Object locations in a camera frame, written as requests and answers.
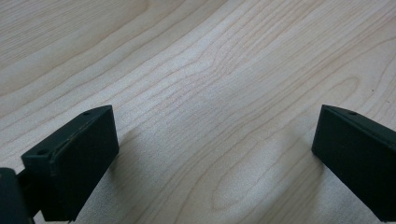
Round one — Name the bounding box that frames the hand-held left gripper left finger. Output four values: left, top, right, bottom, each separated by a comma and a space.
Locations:
17, 105, 120, 223

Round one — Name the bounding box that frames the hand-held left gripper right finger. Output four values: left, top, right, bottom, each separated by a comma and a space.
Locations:
311, 104, 396, 223

